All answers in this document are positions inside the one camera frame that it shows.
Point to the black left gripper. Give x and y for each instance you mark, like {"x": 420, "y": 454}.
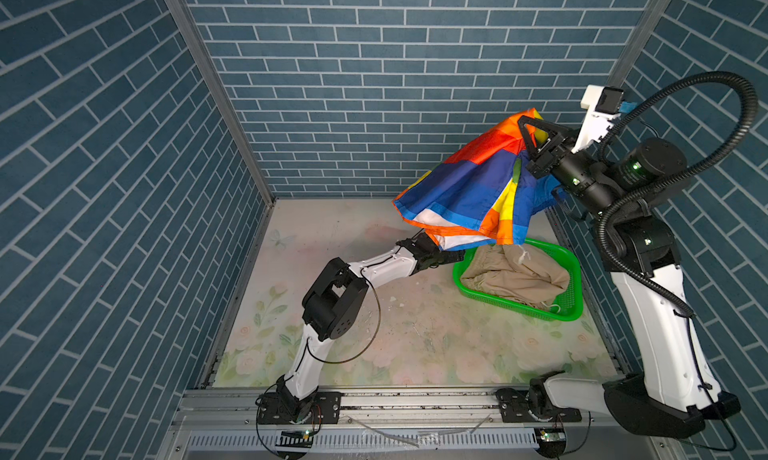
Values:
{"x": 451, "y": 254}

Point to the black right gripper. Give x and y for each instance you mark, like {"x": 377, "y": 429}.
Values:
{"x": 558, "y": 151}

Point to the rainbow striped shorts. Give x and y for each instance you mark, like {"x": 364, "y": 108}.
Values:
{"x": 482, "y": 194}

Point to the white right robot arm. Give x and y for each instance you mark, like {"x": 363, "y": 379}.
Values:
{"x": 676, "y": 393}

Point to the beige shorts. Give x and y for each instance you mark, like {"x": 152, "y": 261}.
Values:
{"x": 522, "y": 273}

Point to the green plastic basket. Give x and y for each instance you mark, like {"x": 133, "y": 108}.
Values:
{"x": 460, "y": 267}

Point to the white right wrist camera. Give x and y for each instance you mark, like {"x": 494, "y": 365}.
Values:
{"x": 602, "y": 105}

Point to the aluminium right corner post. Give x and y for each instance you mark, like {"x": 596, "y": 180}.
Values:
{"x": 637, "y": 40}

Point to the aluminium corner post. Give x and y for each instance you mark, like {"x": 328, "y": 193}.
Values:
{"x": 186, "y": 24}
{"x": 637, "y": 40}

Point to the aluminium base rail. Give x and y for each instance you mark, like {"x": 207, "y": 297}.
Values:
{"x": 596, "y": 436}

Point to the white vented cable tray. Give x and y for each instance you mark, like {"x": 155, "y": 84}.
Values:
{"x": 358, "y": 441}

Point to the aluminium left corner post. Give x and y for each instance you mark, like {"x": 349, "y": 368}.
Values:
{"x": 186, "y": 24}

